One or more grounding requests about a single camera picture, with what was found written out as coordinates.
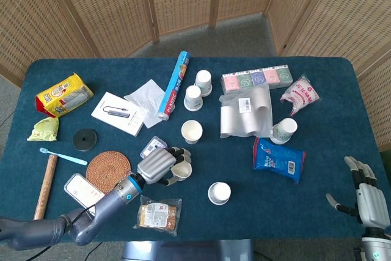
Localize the yellow snack box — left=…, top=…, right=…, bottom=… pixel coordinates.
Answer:
left=35, top=72, right=95, bottom=118

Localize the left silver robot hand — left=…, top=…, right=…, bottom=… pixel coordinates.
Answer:
left=136, top=147, right=193, bottom=188

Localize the blue plastic wrap box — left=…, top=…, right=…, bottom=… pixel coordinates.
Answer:
left=157, top=51, right=192, bottom=121

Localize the white pink sugar bag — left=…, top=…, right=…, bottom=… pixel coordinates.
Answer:
left=280, top=73, right=322, bottom=117

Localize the black floor cable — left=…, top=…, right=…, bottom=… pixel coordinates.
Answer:
left=85, top=241, right=103, bottom=261

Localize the translucent plastic zip bag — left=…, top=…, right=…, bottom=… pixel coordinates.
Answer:
left=219, top=84, right=274, bottom=139

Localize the brown woven round coaster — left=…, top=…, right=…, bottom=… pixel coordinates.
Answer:
left=86, top=150, right=133, bottom=195

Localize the white USB hub box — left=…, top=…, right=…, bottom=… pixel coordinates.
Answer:
left=90, top=91, right=147, bottom=137

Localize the wooden rolling pin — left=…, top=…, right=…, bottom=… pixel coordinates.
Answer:
left=32, top=154, right=59, bottom=221

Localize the green crumpled snack packet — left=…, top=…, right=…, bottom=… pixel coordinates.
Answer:
left=26, top=116, right=59, bottom=142

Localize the multicolour tissue pack row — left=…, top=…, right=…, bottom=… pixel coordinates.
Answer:
left=221, top=64, right=293, bottom=93

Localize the white paper cup green print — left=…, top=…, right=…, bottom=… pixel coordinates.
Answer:
left=270, top=117, right=298, bottom=145

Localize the white paper napkin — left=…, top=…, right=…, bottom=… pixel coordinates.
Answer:
left=123, top=79, right=166, bottom=129

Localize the black round disc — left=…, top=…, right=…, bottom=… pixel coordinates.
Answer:
left=72, top=128, right=98, bottom=152

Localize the purple soap box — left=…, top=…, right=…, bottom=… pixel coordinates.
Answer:
left=140, top=136, right=168, bottom=160

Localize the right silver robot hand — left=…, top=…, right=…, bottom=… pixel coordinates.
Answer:
left=326, top=156, right=391, bottom=230

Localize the clear wrapped snack packet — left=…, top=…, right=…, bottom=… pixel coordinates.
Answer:
left=133, top=194, right=183, bottom=237

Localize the blue snack packet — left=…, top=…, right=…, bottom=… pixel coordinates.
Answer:
left=252, top=137, right=307, bottom=184

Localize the dark blue felt table cover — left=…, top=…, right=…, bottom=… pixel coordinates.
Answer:
left=0, top=56, right=391, bottom=243

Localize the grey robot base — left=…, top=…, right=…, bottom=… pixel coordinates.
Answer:
left=122, top=238, right=254, bottom=261

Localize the woven bamboo folding screen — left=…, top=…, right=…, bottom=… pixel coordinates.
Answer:
left=0, top=0, right=391, bottom=152

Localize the light blue toothbrush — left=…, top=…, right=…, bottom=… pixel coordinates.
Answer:
left=39, top=147, right=89, bottom=166

